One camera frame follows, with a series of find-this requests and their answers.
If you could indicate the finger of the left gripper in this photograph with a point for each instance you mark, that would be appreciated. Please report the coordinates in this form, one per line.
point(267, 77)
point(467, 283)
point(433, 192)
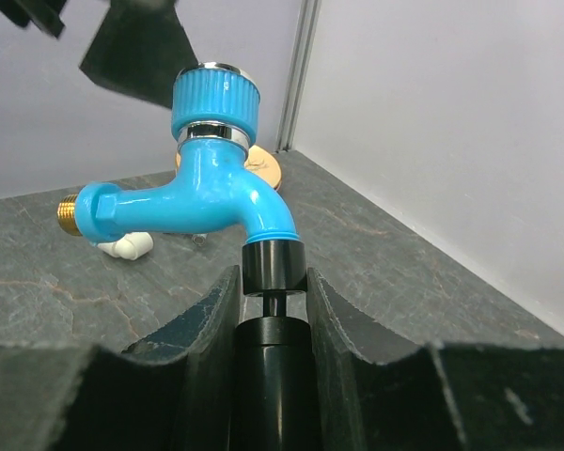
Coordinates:
point(44, 14)
point(139, 50)

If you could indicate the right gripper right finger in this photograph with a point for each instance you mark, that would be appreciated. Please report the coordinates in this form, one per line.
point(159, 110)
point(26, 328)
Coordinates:
point(380, 391)

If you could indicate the orange bird pattern plate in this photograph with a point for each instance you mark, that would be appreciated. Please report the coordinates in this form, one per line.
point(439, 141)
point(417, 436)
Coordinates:
point(254, 163)

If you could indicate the blue water faucet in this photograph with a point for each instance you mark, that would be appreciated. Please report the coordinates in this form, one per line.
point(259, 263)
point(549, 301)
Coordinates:
point(214, 119)

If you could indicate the black cylindrical adapter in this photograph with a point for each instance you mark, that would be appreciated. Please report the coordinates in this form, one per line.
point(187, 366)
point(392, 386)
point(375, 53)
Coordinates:
point(275, 403)

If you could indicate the white pvc elbow left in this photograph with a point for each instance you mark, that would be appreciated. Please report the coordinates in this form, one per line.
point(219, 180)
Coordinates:
point(130, 247)

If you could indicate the silver metal faucet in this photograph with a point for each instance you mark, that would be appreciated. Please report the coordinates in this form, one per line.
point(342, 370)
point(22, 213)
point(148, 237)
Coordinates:
point(199, 239)

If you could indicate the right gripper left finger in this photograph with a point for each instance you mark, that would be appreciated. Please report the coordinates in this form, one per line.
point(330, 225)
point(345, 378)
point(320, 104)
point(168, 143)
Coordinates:
point(170, 390)

